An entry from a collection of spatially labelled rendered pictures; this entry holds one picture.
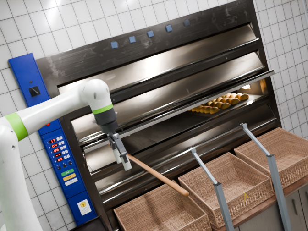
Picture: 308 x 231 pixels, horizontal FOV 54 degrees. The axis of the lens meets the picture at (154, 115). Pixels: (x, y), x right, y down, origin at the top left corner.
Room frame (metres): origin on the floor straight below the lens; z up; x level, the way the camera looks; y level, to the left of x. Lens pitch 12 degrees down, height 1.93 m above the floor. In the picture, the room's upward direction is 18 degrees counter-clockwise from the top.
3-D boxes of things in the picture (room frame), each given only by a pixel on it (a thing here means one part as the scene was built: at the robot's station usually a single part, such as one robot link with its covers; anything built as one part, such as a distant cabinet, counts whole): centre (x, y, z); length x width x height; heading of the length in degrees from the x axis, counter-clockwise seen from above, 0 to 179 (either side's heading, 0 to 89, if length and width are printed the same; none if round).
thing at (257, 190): (2.24, -0.37, 0.72); 0.56 x 0.49 x 0.28; 110
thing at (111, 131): (1.31, 0.20, 1.64); 0.08 x 0.07 x 0.09; 19
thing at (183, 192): (2.20, 0.26, 1.19); 1.71 x 0.03 x 0.03; 20
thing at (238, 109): (2.51, -0.24, 1.16); 1.80 x 0.06 x 0.04; 110
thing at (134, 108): (2.49, -0.25, 1.54); 1.79 x 0.11 x 0.19; 110
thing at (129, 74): (2.49, -0.25, 1.80); 1.79 x 0.11 x 0.19; 110
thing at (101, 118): (1.31, 0.21, 1.71); 0.12 x 0.09 x 0.06; 109
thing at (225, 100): (3.10, -0.65, 1.21); 0.61 x 0.48 x 0.06; 20
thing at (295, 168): (2.45, -0.93, 0.72); 0.56 x 0.49 x 0.28; 108
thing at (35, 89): (2.08, 0.72, 1.92); 0.06 x 0.04 x 0.11; 110
